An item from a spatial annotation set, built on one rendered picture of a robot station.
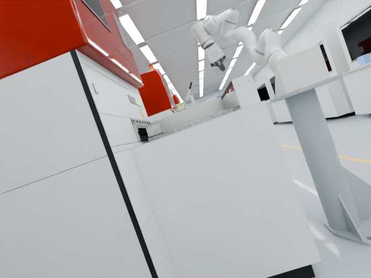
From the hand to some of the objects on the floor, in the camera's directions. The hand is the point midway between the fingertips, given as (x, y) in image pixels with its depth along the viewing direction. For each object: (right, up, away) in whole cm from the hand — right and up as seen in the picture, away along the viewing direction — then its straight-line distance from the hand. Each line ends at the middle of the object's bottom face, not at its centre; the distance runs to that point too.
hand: (222, 68), depth 144 cm
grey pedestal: (+78, -91, -15) cm, 120 cm away
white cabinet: (+13, -114, +5) cm, 115 cm away
